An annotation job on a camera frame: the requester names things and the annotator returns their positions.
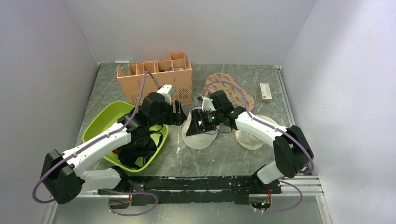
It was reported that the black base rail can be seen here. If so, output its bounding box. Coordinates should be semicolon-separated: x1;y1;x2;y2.
112;166;281;206

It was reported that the small white red box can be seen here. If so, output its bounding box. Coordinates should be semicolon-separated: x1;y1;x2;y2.
260;83;272;101

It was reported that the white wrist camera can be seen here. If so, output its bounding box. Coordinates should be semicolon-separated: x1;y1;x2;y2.
197;96;216;112
157;84;175;105

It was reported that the orange plastic organizer box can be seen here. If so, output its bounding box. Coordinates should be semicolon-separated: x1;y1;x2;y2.
117;52;192;105

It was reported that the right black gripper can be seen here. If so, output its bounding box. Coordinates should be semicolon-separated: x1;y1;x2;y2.
186;108;223;136

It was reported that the black garment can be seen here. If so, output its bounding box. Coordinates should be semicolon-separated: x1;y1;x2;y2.
113;125;163;169

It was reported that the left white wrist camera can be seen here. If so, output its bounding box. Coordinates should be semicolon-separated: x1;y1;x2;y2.
157;84;175;105

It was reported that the white round mesh laundry bag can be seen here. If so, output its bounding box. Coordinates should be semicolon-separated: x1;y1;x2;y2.
181;106;218;149

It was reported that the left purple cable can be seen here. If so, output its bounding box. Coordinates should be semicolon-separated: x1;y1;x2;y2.
32;71;162;217

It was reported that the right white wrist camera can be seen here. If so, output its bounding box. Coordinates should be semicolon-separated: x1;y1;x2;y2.
197;96;216;112

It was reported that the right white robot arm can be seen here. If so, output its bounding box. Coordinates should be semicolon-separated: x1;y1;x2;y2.
182;91;314;193

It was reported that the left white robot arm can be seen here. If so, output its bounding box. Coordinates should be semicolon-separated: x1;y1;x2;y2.
32;91;187;204

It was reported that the green plastic basin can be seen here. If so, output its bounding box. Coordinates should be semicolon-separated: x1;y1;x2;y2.
82;101;169;173

